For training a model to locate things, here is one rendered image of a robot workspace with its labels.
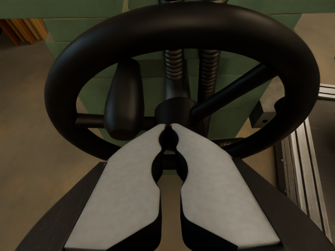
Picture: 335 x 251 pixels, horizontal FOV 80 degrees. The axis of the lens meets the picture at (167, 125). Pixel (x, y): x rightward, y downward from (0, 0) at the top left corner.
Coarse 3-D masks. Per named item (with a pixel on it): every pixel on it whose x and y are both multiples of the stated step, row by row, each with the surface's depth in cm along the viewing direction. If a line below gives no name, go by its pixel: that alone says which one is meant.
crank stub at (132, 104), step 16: (128, 64) 14; (112, 80) 13; (128, 80) 13; (112, 96) 12; (128, 96) 12; (112, 112) 11; (128, 112) 11; (144, 112) 13; (112, 128) 11; (128, 128) 11
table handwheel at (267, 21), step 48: (96, 48) 13; (144, 48) 13; (192, 48) 14; (240, 48) 13; (288, 48) 14; (48, 96) 18; (240, 96) 19; (288, 96) 19; (96, 144) 28; (240, 144) 31
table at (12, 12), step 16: (0, 0) 28; (16, 0) 28; (32, 0) 28; (48, 0) 28; (64, 0) 28; (80, 0) 28; (96, 0) 29; (112, 0) 29; (272, 0) 29; (288, 0) 29; (304, 0) 29; (320, 0) 29; (0, 16) 30; (16, 16) 30; (32, 16) 30; (48, 16) 30; (64, 16) 30; (80, 16) 30; (96, 16) 31; (112, 16) 31
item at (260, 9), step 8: (128, 0) 20; (136, 0) 20; (144, 0) 20; (152, 0) 20; (184, 0) 20; (192, 0) 20; (200, 0) 20; (232, 0) 20; (240, 0) 20; (248, 0) 20; (256, 0) 20; (264, 0) 20; (248, 8) 21; (256, 8) 21; (264, 8) 21
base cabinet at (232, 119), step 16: (96, 80) 42; (144, 80) 43; (160, 80) 43; (192, 80) 43; (224, 80) 43; (80, 96) 47; (96, 96) 47; (144, 96) 47; (160, 96) 48; (192, 96) 48; (256, 96) 49; (96, 112) 53; (224, 112) 54; (240, 112) 54; (224, 128) 62; (240, 128) 63
